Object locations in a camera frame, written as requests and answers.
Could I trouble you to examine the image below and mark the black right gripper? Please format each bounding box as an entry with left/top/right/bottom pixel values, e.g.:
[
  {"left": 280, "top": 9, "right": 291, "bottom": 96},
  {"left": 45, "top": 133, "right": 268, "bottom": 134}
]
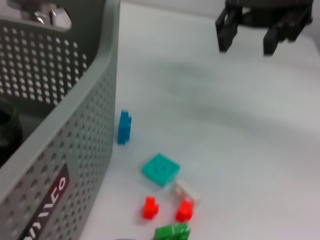
[{"left": 215, "top": 0, "right": 314, "bottom": 57}]

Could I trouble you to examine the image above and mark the grey perforated plastic storage bin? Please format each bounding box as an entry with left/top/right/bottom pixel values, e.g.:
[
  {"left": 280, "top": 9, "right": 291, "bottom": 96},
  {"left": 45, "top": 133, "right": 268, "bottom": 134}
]
[{"left": 0, "top": 0, "right": 121, "bottom": 240}]

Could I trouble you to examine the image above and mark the blue toy brick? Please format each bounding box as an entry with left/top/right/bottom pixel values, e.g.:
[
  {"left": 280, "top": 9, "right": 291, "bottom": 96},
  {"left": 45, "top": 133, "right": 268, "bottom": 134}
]
[{"left": 117, "top": 109, "right": 133, "bottom": 145}]

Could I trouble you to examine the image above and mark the teal square toy brick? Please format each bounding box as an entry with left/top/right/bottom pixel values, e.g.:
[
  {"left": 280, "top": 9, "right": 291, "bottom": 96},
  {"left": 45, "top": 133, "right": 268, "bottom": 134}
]
[{"left": 141, "top": 152, "right": 181, "bottom": 187}]

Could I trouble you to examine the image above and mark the white toy brick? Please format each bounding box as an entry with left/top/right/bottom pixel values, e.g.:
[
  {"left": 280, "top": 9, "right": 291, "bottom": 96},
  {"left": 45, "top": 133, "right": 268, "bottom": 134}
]
[{"left": 174, "top": 179, "right": 202, "bottom": 206}]

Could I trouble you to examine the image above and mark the small red toy brick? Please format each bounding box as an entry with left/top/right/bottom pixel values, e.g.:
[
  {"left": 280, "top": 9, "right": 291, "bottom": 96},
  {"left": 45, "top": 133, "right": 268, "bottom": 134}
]
[
  {"left": 175, "top": 198, "right": 195, "bottom": 223},
  {"left": 142, "top": 196, "right": 160, "bottom": 220}
]

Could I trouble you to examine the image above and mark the green toy brick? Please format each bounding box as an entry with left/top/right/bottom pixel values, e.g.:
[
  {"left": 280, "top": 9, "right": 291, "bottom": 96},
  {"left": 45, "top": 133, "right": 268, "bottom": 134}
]
[{"left": 154, "top": 222, "right": 192, "bottom": 240}]

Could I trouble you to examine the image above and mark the glass pitcher black handle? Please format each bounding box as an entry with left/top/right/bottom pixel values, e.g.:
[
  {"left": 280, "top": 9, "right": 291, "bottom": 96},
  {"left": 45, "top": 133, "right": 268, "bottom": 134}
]
[{"left": 6, "top": 0, "right": 73, "bottom": 31}]

